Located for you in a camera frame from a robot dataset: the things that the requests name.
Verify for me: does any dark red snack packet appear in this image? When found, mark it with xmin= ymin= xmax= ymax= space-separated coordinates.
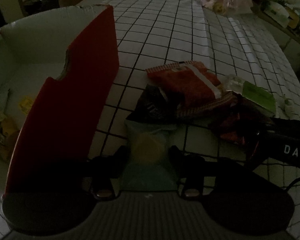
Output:
xmin=200 ymin=92 xmax=267 ymax=145

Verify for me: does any orange red snack packet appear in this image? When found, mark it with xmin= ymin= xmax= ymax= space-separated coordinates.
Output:
xmin=146 ymin=61 xmax=222 ymax=105

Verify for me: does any cream yellow snack packet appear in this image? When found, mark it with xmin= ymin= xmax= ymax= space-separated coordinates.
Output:
xmin=0 ymin=94 xmax=34 ymax=163

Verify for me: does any small white wrapped candy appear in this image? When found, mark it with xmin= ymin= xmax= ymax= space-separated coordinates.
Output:
xmin=277 ymin=96 xmax=296 ymax=120

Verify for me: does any red and white cardboard box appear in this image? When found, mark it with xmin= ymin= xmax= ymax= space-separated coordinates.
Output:
xmin=0 ymin=4 xmax=119 ymax=239

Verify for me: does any white grid tablecloth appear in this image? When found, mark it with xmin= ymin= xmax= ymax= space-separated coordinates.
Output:
xmin=0 ymin=0 xmax=300 ymax=240

